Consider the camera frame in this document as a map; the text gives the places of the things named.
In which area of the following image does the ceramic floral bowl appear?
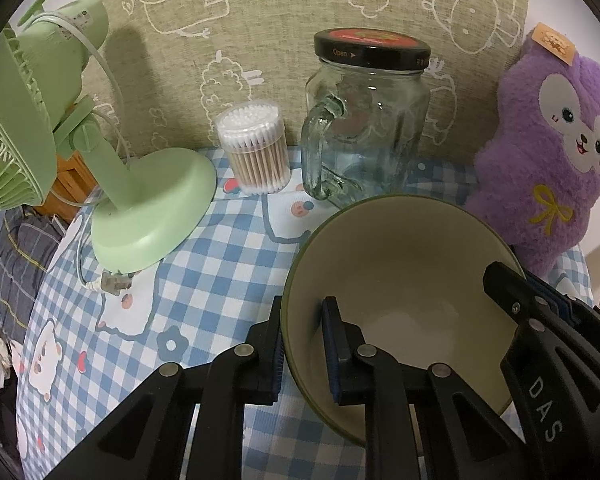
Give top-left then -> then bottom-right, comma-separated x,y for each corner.
282,195 -> 524,445

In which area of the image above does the purple plush rabbit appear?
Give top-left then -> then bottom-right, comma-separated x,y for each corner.
465,23 -> 600,278

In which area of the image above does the grey plaid pillow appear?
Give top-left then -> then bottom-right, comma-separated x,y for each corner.
0,206 -> 69,344

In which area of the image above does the glass mug jar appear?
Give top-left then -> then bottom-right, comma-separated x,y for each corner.
300,28 -> 431,208

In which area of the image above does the wooden bed headboard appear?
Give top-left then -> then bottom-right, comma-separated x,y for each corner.
35,152 -> 96,223

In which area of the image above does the cotton swab container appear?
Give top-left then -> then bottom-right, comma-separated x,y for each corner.
214,100 -> 291,195

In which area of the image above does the green desk fan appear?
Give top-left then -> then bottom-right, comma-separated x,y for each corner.
0,0 -> 216,274

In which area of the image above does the green cartoon fabric board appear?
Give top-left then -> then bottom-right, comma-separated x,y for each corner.
83,0 -> 528,162

